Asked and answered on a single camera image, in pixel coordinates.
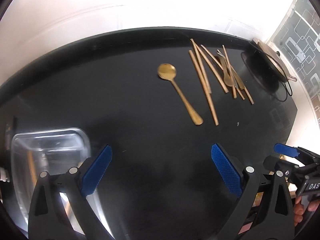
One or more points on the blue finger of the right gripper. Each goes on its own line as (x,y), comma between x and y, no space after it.
(286,150)

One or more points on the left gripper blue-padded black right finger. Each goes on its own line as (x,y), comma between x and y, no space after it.
(274,218)

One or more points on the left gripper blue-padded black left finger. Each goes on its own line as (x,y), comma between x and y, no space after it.
(47,216)

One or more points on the gold metal spoon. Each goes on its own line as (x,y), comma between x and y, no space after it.
(168,72)

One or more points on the person's hand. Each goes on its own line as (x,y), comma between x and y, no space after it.
(299,210)

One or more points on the clear plastic container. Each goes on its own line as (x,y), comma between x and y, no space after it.
(54,151)

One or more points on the beige plastic spoon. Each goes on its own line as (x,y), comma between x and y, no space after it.
(226,76)

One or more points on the round cutting board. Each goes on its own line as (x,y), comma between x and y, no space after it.
(274,61)

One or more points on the silver metal spoon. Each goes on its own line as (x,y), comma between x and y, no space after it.
(221,54)

